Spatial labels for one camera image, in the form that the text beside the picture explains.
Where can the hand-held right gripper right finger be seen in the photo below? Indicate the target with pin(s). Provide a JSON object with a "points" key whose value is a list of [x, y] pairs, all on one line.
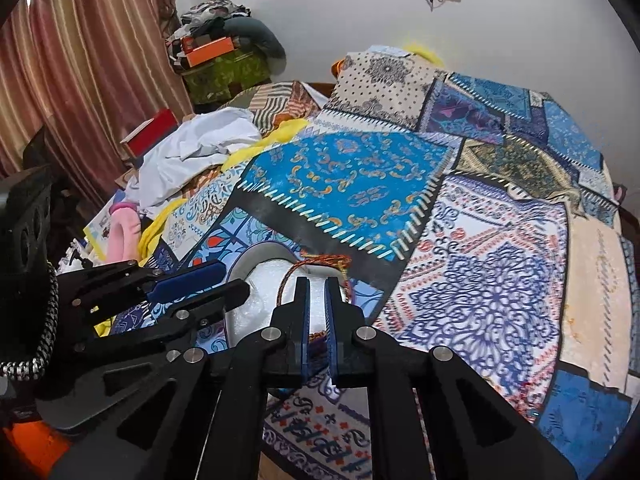
{"points": [[330, 310]]}

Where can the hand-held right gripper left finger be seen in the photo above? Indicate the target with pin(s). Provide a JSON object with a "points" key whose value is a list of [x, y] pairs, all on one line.
{"points": [[302, 310]]}

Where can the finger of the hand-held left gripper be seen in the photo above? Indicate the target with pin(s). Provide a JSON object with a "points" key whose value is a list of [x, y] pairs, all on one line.
{"points": [[187, 277], [220, 297]]}

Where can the round white jewelry box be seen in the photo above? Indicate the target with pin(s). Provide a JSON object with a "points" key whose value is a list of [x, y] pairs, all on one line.
{"points": [[260, 300]]}

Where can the printed paper booklet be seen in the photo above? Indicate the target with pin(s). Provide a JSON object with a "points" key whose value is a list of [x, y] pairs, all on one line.
{"points": [[96, 230]]}

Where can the patchwork printed bed sheet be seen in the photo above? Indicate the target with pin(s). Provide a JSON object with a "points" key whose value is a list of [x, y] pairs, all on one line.
{"points": [[450, 260]]}

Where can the red box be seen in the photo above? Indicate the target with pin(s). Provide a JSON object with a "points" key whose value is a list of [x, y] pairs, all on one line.
{"points": [[152, 132]]}

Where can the striped red brown curtain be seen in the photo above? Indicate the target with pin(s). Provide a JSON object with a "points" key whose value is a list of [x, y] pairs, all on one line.
{"points": [[75, 60]]}

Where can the striped beige fabric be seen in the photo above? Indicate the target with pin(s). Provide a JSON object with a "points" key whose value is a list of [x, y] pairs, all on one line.
{"points": [[272, 102]]}

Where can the orange box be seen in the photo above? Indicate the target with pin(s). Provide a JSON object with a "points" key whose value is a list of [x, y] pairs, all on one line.
{"points": [[207, 51]]}

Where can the dark grey bag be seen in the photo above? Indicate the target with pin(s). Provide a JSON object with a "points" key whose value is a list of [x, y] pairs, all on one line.
{"points": [[257, 35]]}

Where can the black white patterned cloth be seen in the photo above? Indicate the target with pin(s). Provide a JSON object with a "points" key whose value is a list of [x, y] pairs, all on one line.
{"points": [[215, 10]]}

